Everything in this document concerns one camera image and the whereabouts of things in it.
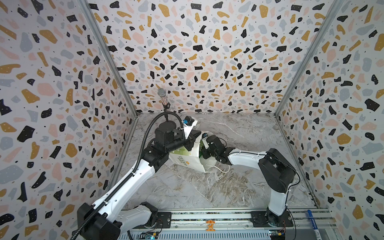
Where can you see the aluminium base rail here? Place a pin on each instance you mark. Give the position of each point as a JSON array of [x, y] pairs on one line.
[[239, 224]]

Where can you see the microphone on black stand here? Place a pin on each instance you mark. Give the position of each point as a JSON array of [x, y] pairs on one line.
[[162, 93]]

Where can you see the blue marker pen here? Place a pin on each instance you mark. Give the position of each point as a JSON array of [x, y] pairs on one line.
[[314, 225]]

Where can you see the green circuit board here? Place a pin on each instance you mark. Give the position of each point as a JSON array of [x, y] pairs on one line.
[[148, 235]]

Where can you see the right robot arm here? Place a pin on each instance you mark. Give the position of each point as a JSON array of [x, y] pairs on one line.
[[275, 168]]

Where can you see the white paper shopping bag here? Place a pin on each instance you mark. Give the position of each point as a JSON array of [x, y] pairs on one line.
[[193, 159]]

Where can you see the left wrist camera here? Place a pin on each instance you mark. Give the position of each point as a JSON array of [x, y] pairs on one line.
[[188, 124]]

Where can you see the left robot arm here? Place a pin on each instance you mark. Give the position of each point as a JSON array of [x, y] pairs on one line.
[[104, 220]]

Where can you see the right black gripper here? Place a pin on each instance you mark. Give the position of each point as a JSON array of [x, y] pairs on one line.
[[207, 144]]

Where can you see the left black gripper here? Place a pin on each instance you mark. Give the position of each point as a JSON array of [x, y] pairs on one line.
[[191, 138]]

